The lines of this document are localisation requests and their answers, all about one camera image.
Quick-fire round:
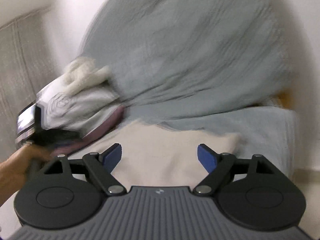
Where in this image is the pink pillow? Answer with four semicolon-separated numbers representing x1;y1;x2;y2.
50;105;125;155

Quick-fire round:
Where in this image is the grey star curtain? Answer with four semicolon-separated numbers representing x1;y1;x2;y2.
0;7;54;155

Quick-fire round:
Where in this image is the person's left forearm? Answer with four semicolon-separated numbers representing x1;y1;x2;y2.
0;155;30;205

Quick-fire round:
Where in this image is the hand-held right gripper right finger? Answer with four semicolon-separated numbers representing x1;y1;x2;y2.
194;144;275;196

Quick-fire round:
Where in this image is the orange wooden furniture edge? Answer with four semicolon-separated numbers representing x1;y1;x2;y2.
277;91;293;109

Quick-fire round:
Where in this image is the person's left hand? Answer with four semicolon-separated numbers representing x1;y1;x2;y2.
15;144;54;173

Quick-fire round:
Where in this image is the cream plush toy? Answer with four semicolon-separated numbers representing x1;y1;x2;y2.
62;57;112;95

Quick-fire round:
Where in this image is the white printed pillow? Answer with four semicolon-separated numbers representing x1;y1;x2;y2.
36;76;119;137

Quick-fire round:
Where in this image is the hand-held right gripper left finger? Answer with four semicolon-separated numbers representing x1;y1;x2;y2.
44;143;127;196

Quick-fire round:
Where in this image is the cream printed pillowcase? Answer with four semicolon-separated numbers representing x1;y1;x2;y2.
69;122;243;193

